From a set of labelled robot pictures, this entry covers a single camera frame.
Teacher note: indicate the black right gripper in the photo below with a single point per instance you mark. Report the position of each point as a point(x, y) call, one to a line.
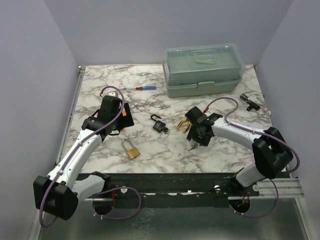
point(203, 141)

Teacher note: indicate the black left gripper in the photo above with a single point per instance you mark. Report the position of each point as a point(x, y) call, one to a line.
point(126, 121)

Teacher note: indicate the black padlock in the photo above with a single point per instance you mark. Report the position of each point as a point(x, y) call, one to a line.
point(158, 125)

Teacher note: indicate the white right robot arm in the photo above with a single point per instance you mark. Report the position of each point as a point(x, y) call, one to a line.
point(270, 151)

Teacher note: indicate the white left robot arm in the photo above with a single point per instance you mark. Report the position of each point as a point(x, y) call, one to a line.
point(60, 192)

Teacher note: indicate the yellow black pliers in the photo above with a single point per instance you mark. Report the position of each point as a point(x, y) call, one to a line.
point(185, 121)

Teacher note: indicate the brass padlock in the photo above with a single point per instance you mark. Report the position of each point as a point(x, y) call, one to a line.
point(133, 152)

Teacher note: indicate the red blue screwdriver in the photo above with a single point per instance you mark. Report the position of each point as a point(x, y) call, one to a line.
point(141, 88)

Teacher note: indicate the black T-shaped tool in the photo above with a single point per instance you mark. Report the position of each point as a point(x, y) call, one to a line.
point(251, 105)

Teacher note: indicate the green plastic toolbox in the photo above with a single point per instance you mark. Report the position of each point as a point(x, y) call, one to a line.
point(202, 70)

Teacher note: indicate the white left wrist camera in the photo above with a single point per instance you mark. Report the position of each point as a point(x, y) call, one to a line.
point(112, 94)

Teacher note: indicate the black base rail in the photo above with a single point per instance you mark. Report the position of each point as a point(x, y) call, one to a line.
point(176, 190)

